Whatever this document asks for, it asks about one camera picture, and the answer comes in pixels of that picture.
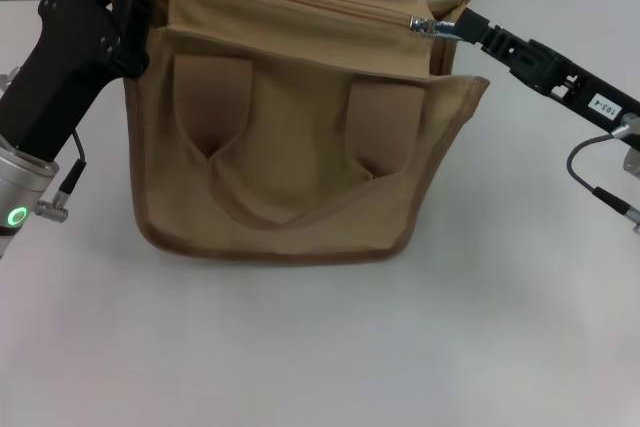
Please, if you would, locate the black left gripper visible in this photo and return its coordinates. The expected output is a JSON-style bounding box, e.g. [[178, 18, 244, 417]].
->
[[0, 0, 154, 161]]

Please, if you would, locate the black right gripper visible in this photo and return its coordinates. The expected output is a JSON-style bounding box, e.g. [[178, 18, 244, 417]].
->
[[456, 7, 640, 142]]

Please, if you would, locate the silver metal zipper pull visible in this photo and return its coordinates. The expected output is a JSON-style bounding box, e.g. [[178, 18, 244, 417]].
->
[[408, 15, 464, 43]]

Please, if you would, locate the khaki canvas food bag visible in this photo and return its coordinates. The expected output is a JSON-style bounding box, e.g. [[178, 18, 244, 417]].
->
[[109, 0, 492, 266]]

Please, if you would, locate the right gripper cable with connectors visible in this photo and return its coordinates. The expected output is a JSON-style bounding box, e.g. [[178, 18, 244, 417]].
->
[[565, 115, 640, 237]]

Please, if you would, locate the gripper cable with connectors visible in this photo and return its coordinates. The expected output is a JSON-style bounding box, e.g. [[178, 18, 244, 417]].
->
[[0, 71, 90, 211], [565, 115, 640, 237]]

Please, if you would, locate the left gripper cable with connectors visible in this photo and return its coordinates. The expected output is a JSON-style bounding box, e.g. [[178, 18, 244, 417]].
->
[[0, 71, 90, 211]]

